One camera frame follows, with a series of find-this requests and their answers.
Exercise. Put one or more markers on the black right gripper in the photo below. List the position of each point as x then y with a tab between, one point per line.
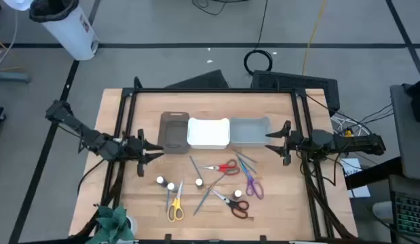
287	142

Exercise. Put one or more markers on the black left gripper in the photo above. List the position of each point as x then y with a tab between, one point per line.
140	152

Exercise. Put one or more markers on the blue paint bottle white cap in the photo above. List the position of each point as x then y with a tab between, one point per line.
160	180

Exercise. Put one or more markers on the blue paintbrush gold ferrule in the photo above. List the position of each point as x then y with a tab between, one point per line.
203	202
244	156
247	166
168	201
196	167
218	181

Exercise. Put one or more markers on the grey paint bottle white cap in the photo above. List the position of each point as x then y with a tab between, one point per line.
171	186

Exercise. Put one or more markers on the green paint bottle white cap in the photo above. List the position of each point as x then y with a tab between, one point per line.
199	182

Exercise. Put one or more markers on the dark paint bottle white cap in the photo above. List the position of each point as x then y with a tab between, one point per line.
237	194

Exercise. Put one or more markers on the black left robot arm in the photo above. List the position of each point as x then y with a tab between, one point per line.
94	139

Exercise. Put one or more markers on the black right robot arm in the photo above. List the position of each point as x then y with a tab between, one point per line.
359	142

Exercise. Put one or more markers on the smoky translucent plastic bin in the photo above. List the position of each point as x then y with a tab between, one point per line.
174	133

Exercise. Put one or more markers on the grey plastic bin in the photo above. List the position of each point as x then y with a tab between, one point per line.
248	132

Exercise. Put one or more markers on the white plastic bin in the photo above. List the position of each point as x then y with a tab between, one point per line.
208	133

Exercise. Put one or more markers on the black mesh computer case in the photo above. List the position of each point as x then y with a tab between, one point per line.
294	84

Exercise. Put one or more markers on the white plant pot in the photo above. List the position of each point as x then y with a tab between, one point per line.
133	225

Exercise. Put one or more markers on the black and red scissors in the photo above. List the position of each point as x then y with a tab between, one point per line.
231	202

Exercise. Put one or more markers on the white paper sheet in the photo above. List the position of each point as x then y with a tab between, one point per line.
352	166

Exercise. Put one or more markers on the green potted plant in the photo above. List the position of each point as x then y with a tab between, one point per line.
111	223

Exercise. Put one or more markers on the black flat panel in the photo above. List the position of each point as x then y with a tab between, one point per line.
203	81

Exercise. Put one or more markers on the grey desk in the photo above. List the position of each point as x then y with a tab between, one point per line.
410	142

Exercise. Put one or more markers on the white trash can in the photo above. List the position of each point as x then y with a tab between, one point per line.
70	37

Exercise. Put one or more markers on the backlit keyboard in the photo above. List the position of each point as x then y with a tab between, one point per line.
411	215

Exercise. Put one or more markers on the grey metal floor base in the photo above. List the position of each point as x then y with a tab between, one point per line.
11	76

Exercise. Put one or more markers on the black trash bag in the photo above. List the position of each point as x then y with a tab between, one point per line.
52	8

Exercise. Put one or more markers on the white trash can lid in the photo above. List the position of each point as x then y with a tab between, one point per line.
18	3

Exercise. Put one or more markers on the black aluminium table frame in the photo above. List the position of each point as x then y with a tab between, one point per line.
213	90

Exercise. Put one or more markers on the black clamp bracket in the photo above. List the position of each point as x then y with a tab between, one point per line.
263	238
168	237

